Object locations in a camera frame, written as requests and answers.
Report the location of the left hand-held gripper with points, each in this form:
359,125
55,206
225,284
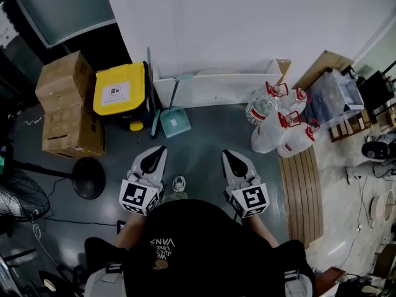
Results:
133,196

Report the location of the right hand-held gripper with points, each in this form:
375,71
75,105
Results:
252,198

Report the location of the person's right forearm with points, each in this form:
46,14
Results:
263,232

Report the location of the person's left forearm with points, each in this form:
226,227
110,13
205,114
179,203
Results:
131,230

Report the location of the teal broom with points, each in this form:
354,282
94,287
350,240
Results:
155,124

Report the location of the black standing fan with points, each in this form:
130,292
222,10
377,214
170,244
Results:
88,178

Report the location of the small dark phone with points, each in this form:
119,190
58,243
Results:
121,226

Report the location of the wooden slat board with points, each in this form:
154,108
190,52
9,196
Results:
303,196

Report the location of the yellow-lidded pedal bin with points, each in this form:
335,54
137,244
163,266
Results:
119,91

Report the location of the white shelf board unit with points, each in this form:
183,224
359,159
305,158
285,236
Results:
216,87

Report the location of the large cardboard box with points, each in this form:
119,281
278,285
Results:
71,131

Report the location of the person's black t-shirt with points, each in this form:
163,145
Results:
201,249

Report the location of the small cardboard box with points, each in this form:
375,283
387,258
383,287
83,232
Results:
62,79

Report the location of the clear plastic storage box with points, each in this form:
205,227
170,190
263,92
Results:
335,94

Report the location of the brown cardboard sheet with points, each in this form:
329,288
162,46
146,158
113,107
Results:
323,65

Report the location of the small black round appliance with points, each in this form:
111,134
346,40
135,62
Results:
375,149

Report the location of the round white disc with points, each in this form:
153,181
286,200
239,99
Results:
388,206

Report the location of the frosted glass panel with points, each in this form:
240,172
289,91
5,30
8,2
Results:
68,8

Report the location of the black metal frame chair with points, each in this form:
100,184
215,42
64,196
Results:
376,88

